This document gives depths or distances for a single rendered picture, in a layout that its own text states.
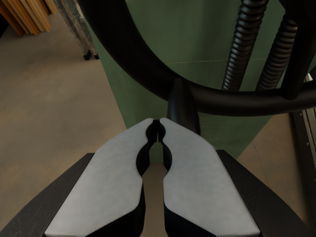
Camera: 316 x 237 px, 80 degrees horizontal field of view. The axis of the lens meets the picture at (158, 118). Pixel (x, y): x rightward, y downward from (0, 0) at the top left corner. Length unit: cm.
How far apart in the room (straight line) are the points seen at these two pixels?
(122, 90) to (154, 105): 9
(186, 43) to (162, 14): 7
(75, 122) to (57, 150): 17
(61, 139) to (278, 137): 108
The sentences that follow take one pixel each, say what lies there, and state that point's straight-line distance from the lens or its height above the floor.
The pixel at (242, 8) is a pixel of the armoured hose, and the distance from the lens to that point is 22.
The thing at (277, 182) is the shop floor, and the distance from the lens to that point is 99.
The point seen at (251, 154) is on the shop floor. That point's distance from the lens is 99.
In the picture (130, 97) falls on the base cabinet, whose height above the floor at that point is 49.
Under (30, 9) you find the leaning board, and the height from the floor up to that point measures 17.
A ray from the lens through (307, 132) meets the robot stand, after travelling 98.
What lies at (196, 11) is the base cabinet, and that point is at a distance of 35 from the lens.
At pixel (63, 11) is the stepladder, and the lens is 130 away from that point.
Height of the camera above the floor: 85
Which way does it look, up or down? 57 degrees down
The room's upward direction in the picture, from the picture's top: 5 degrees counter-clockwise
